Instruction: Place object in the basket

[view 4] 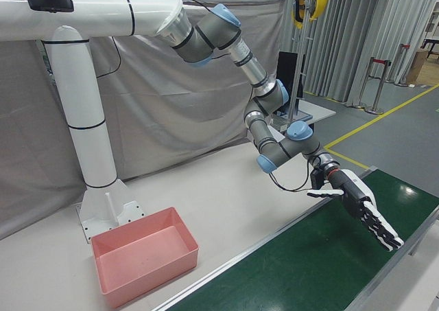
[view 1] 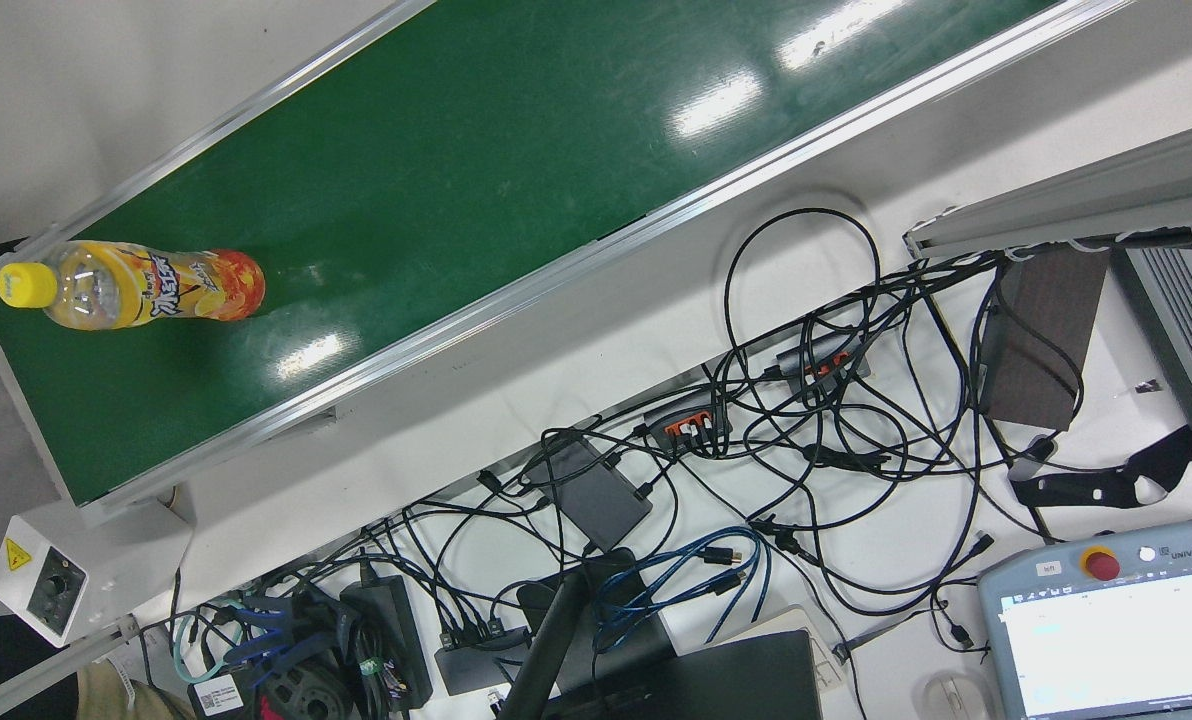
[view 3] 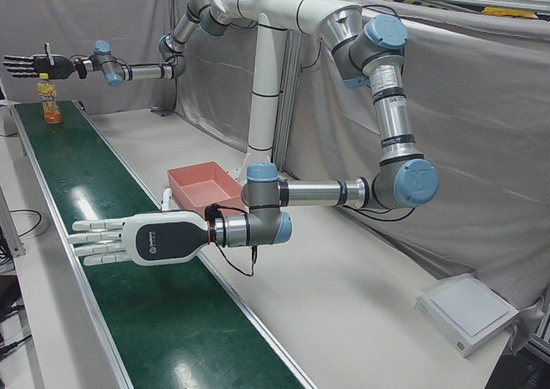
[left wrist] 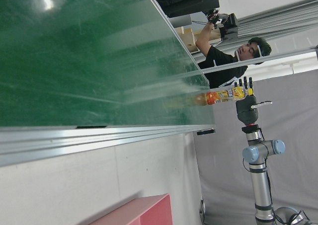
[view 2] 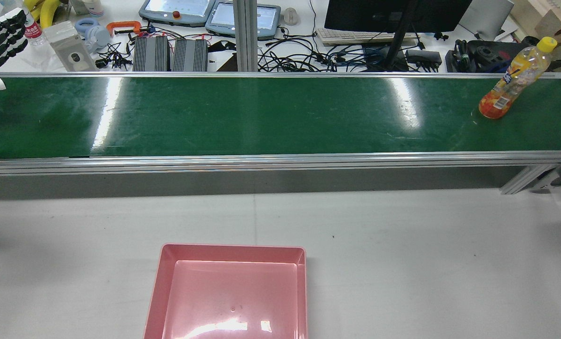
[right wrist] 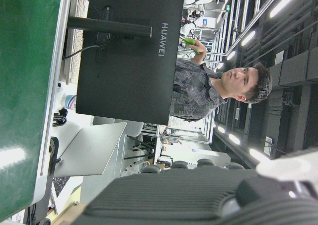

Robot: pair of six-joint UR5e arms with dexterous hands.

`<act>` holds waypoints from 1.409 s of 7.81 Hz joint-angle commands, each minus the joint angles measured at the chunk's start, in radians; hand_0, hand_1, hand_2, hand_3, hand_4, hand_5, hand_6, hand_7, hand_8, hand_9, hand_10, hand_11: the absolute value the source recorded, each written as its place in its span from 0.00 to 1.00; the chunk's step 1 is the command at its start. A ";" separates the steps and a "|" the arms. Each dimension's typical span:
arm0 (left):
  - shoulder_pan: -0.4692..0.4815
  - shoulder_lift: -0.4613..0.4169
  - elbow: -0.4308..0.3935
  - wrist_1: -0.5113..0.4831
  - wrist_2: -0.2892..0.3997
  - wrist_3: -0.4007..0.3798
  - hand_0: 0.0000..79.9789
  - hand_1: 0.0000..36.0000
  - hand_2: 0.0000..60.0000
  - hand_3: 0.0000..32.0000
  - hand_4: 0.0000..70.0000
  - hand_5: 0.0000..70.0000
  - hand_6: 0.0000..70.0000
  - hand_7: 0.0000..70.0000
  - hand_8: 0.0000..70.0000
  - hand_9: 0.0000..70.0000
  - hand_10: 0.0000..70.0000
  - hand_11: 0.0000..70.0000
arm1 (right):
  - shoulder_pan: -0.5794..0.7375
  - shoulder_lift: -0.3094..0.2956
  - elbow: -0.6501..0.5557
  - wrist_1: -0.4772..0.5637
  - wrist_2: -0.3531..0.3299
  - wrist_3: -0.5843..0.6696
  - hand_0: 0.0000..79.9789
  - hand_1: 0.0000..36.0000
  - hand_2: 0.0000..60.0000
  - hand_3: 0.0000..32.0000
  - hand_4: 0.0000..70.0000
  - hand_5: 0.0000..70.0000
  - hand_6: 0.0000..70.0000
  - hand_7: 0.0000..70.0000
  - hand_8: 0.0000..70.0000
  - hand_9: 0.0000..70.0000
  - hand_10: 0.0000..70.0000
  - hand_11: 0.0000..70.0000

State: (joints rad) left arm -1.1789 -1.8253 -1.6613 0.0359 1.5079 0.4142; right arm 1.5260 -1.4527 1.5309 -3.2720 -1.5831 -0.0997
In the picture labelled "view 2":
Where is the small black cable bundle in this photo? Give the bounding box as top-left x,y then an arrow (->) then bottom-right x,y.
95,41 -> 133,69

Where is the orange clamp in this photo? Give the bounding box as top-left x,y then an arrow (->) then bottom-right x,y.
106,21 -> 143,36

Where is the black computer monitor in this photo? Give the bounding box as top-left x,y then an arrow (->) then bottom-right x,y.
324,0 -> 473,71

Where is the grey teach pendant red button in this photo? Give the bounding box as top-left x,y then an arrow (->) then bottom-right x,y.
138,0 -> 216,27

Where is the white jar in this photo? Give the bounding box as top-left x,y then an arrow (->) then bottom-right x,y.
80,0 -> 105,17

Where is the wooden block with hole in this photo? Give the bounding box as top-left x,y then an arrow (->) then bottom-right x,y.
511,0 -> 561,46

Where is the white keyboard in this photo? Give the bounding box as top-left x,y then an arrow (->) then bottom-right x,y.
316,27 -> 420,47

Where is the black power adapter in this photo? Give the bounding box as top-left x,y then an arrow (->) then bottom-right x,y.
405,48 -> 443,69

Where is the black and blue cable tangle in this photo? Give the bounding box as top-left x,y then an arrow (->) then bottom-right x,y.
257,26 -> 392,73

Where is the aluminium profile post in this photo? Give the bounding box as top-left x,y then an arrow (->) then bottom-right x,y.
233,0 -> 259,72

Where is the orange juice bottle yellow cap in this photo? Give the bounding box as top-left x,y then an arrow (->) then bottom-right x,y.
479,37 -> 558,120

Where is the pink plastic basket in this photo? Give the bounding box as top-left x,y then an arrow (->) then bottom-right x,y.
143,243 -> 308,339

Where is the black finned power box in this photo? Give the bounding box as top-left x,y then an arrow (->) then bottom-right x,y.
172,39 -> 209,72
132,36 -> 171,72

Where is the green conveyor belt aluminium frame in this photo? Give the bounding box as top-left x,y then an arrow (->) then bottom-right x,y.
0,72 -> 561,196

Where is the clear plastic bag grey part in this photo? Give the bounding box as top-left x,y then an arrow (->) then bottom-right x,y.
43,20 -> 98,72

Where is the clear water bottle red label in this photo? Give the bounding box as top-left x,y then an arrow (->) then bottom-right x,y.
21,9 -> 46,47

